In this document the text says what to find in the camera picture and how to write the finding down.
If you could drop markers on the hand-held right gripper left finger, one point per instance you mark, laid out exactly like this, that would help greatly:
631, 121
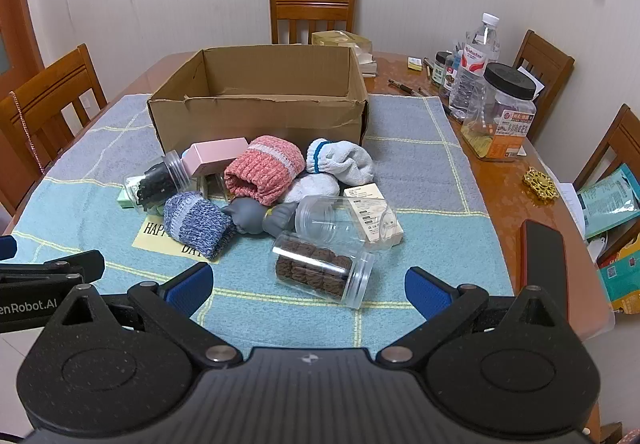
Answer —
192, 285

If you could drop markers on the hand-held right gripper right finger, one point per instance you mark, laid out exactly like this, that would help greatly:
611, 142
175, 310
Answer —
427, 291

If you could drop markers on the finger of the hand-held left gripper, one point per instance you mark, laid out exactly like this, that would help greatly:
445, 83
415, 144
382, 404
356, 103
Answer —
7, 249
65, 269

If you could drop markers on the blue knit sock roll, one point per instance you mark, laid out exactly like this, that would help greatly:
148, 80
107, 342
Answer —
192, 221

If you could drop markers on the green tissue packet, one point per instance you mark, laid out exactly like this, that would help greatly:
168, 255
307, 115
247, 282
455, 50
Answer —
125, 199

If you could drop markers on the clear jar of black pieces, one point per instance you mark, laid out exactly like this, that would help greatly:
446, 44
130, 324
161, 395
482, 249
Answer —
155, 181

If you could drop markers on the clear jar of brown cookies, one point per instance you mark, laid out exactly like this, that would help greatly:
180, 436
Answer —
315, 271

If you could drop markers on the beige small carton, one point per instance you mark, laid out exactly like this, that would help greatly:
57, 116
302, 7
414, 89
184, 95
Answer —
362, 193

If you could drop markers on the clear plastic jar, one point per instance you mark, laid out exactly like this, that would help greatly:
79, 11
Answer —
325, 221

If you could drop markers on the pink small box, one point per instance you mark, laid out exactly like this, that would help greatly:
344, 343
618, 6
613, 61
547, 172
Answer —
215, 153

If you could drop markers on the red knit sock roll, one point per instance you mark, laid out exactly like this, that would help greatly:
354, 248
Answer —
265, 168

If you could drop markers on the white blue-striped glove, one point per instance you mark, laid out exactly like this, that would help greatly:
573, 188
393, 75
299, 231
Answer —
345, 161
315, 186

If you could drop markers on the brown cardboard box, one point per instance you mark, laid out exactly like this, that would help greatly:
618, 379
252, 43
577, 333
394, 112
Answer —
260, 123

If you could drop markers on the red case phone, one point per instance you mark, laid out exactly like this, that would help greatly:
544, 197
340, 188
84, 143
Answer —
542, 259

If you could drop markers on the blue grey checked blanket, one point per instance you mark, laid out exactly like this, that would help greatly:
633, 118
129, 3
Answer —
425, 148

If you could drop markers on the gold ornament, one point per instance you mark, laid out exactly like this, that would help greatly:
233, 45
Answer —
540, 184

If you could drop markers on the wooden chair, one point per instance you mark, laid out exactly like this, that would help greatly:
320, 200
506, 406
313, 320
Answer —
50, 98
312, 8
545, 58
615, 143

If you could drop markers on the white papers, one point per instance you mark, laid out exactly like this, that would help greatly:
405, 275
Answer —
570, 204

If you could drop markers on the large black lid jar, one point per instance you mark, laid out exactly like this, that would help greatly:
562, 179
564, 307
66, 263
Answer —
505, 123

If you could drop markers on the orange and teal packets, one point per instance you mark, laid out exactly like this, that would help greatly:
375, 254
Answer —
622, 274

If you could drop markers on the dark lid small jar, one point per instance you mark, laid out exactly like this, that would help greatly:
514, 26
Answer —
441, 71

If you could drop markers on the clear water bottle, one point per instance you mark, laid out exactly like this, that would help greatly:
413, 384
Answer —
472, 73

